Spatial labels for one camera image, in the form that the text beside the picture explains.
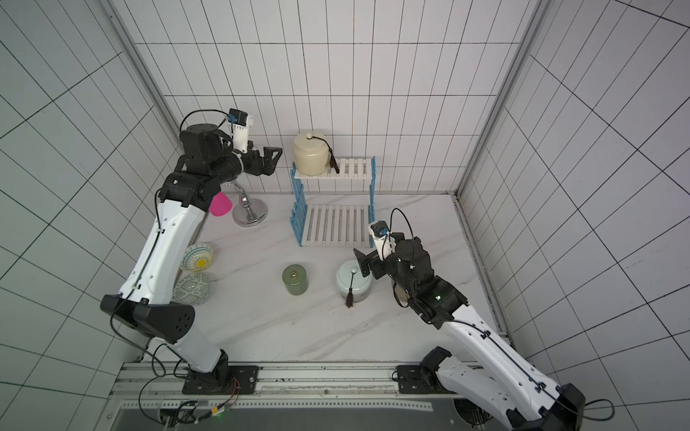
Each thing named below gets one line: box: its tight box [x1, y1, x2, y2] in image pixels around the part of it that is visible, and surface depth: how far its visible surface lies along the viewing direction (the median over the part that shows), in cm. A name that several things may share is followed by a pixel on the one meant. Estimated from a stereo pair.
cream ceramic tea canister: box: [292, 131, 340, 177], surface depth 85 cm
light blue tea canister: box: [336, 258, 373, 309], surface depth 84 cm
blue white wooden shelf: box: [290, 156, 377, 249], surface depth 105 cm
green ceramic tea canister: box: [282, 263, 310, 296], surface depth 87 cm
